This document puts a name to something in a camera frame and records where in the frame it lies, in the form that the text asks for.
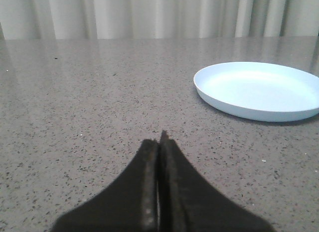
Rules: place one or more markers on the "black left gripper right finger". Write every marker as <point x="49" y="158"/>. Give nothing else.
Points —
<point x="189" y="203"/>

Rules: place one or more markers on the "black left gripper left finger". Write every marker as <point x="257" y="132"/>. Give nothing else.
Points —
<point x="128" y="204"/>

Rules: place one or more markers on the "light blue round plate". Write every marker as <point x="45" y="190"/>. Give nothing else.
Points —
<point x="259" y="91"/>

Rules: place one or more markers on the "white pleated curtain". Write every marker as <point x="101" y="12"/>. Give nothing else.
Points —
<point x="110" y="19"/>

